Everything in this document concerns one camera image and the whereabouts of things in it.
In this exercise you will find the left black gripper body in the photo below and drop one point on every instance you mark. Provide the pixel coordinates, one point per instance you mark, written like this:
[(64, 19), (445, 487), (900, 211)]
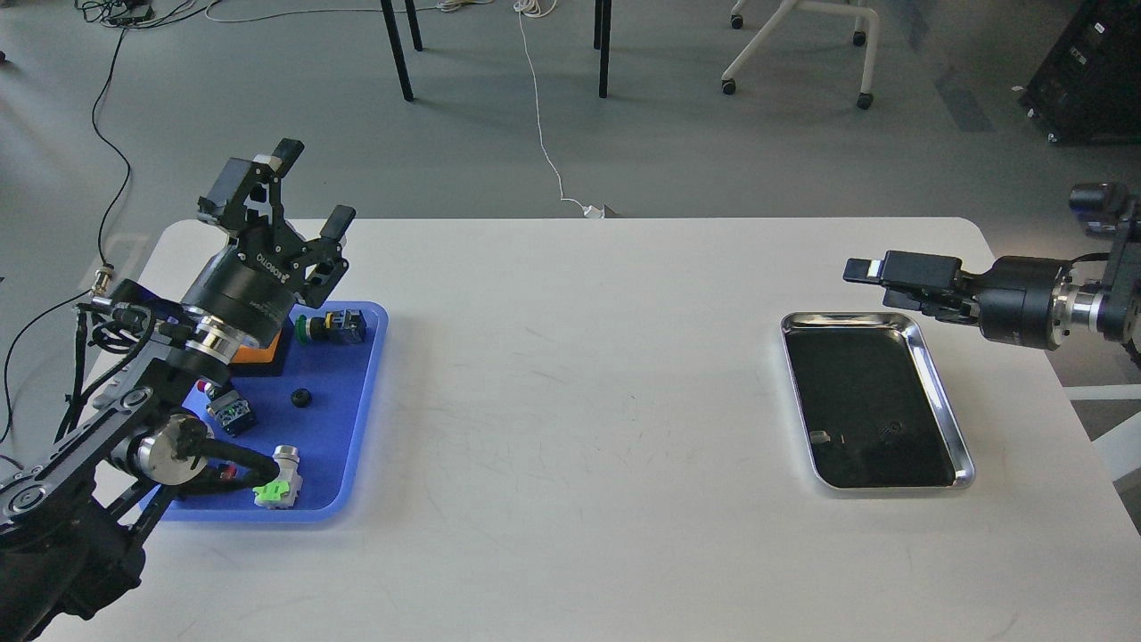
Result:
[(252, 292)]

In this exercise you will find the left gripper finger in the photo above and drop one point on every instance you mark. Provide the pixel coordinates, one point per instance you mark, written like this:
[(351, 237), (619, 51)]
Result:
[(245, 201), (321, 264)]

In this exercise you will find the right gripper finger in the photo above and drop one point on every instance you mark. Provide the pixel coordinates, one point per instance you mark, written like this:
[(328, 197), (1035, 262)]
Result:
[(905, 271), (954, 303)]

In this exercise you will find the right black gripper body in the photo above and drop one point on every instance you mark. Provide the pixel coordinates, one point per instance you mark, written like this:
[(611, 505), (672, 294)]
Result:
[(1016, 300)]

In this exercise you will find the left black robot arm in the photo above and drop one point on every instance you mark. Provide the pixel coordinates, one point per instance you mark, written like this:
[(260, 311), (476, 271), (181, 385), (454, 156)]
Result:
[(75, 523)]

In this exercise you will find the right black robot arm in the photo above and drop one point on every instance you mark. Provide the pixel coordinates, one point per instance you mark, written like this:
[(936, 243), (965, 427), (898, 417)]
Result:
[(1101, 294)]

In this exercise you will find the black knob on tray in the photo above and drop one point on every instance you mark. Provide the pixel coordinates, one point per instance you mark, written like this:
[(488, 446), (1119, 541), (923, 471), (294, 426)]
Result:
[(301, 398)]

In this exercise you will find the blue plastic tray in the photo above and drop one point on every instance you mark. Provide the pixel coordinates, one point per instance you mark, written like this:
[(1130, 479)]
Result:
[(328, 434)]

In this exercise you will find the silver metal tray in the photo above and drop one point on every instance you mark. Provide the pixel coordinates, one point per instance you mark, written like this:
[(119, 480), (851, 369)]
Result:
[(874, 411)]

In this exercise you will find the small black contact block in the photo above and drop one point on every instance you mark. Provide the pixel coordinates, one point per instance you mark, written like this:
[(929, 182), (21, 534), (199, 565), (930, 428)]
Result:
[(228, 409)]

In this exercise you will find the green silver push button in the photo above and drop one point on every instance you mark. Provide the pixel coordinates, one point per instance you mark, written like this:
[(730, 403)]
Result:
[(284, 490)]

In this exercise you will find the black equipment case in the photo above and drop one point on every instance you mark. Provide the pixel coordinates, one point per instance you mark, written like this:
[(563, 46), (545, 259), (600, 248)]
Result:
[(1087, 89)]

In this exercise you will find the yellow black selector switch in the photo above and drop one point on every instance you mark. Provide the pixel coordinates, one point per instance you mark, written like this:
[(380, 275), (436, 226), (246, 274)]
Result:
[(339, 326)]

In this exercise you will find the orange button enclosure box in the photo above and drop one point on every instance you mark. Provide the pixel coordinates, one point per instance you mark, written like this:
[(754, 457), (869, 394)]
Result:
[(264, 361)]

